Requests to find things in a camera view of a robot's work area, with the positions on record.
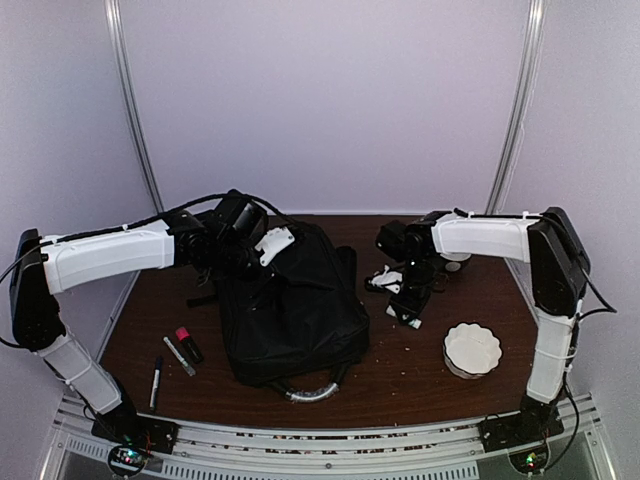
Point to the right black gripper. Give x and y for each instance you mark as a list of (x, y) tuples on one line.
[(410, 309)]

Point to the black student bag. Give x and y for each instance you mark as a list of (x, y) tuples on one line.
[(297, 325)]

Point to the pink cap black highlighter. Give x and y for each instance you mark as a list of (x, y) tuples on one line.
[(189, 345)]

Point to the white marker teal label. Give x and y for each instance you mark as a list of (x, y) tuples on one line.
[(404, 319)]

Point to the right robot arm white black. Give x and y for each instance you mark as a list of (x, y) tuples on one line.
[(545, 243)]

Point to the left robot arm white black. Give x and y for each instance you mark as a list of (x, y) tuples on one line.
[(226, 234)]

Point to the dark bowl white inside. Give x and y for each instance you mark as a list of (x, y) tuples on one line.
[(454, 262)]

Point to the white scalloped dish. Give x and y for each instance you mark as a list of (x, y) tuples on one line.
[(471, 351)]

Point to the dark blue pen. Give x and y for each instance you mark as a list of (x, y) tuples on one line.
[(155, 383)]

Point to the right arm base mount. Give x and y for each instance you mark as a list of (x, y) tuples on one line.
[(526, 444)]

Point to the aluminium front rail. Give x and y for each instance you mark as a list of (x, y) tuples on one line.
[(445, 450)]

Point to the right aluminium wall post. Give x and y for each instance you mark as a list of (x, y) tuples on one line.
[(524, 88)]

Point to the aluminium wall post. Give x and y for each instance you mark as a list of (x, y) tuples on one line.
[(118, 41), (524, 88)]

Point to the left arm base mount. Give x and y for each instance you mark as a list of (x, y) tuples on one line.
[(136, 446)]

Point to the left aluminium wall post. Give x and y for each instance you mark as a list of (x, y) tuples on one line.
[(118, 41)]

